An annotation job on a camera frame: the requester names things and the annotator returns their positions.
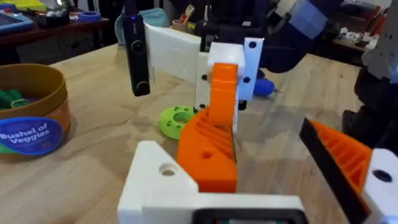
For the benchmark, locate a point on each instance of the blue tape roll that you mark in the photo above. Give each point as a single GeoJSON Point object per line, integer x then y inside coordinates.
{"type": "Point", "coordinates": [89, 16]}

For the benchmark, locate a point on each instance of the blue electric screwdriver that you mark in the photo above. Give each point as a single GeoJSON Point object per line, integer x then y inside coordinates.
{"type": "Point", "coordinates": [264, 87]}

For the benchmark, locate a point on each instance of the white orange left gripper right finger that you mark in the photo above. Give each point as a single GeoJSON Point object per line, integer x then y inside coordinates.
{"type": "Point", "coordinates": [348, 161]}

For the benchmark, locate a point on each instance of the heap of clutter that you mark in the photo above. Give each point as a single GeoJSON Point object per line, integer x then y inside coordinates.
{"type": "Point", "coordinates": [357, 34]}

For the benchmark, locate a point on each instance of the brown tub with toys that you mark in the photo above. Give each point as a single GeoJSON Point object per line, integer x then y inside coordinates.
{"type": "Point", "coordinates": [31, 124]}

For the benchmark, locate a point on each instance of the teal soft bag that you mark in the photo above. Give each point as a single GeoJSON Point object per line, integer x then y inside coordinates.
{"type": "Point", "coordinates": [155, 17]}

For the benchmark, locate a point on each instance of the green disc with holes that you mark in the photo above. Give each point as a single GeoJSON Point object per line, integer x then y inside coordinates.
{"type": "Point", "coordinates": [171, 123]}

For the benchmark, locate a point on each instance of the blue tray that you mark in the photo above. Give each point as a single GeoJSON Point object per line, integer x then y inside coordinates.
{"type": "Point", "coordinates": [14, 21]}

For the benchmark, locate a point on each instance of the dark wooden side table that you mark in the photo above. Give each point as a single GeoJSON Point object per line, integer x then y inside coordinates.
{"type": "Point", "coordinates": [46, 34]}

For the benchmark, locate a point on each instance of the cup with wooden utensils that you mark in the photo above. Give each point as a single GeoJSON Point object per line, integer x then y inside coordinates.
{"type": "Point", "coordinates": [183, 20]}

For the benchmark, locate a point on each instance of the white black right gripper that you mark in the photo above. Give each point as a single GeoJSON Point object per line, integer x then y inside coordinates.
{"type": "Point", "coordinates": [172, 53]}

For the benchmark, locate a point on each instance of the orange ribbed wedge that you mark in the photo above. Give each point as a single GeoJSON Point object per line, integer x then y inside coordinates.
{"type": "Point", "coordinates": [205, 158]}

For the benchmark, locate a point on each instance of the bare white left gripper left finger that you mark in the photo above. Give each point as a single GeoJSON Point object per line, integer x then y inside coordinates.
{"type": "Point", "coordinates": [149, 174]}

